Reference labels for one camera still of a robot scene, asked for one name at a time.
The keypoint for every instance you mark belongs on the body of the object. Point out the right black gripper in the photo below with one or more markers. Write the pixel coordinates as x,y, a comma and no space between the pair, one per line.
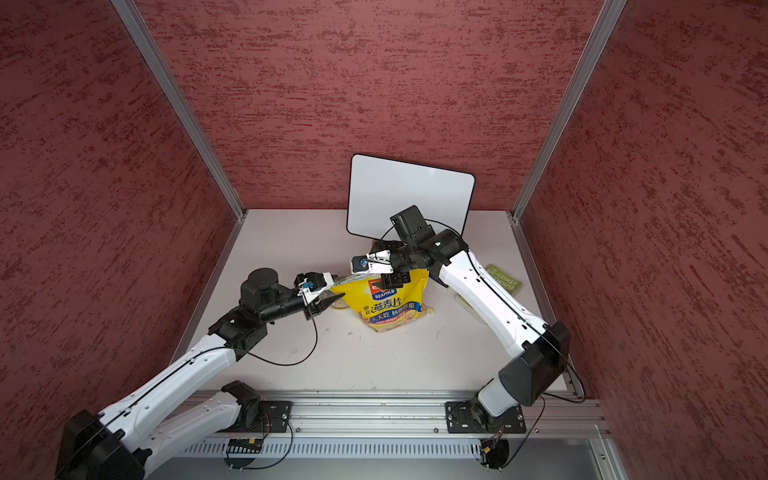
396,278

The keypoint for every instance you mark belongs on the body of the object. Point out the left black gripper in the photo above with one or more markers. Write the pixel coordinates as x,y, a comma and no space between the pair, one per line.
313,308

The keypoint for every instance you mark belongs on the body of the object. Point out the yellow oats bag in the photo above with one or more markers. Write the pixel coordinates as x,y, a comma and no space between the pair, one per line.
383,309

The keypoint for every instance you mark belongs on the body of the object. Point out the patterned breakfast bowl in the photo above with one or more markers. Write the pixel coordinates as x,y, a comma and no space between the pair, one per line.
338,302

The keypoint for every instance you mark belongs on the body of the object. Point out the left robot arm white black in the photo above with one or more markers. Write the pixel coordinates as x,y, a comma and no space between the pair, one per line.
130,438

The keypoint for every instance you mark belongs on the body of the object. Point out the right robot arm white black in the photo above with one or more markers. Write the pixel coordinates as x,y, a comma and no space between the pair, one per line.
538,351

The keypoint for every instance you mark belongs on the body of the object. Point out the green treehouse book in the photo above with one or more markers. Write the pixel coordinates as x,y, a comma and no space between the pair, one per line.
509,283

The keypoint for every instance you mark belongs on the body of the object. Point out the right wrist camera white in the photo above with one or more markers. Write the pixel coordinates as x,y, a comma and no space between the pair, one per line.
375,263

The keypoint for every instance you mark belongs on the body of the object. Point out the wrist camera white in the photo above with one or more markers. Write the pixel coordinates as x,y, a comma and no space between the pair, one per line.
375,263
312,285

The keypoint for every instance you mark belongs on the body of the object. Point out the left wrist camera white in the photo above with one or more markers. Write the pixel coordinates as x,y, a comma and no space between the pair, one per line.
312,285

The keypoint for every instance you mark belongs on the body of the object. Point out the white board black frame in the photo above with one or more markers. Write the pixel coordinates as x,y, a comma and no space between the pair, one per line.
380,188

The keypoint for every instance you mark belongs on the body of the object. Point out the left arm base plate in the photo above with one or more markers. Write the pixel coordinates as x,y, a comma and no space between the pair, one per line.
264,417

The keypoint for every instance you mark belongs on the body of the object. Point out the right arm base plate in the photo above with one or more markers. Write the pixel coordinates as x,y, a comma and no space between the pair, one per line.
469,417

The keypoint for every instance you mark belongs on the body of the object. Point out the aluminium front rail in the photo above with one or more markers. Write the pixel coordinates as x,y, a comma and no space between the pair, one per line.
411,414

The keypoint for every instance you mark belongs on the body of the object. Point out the right corner aluminium post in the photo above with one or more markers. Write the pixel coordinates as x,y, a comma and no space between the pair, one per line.
605,23

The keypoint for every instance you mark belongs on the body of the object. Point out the corner aluminium post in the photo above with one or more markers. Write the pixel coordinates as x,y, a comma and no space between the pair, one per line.
605,23
136,27

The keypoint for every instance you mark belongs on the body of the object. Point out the left corner aluminium post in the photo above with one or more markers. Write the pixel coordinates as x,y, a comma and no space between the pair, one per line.
136,27

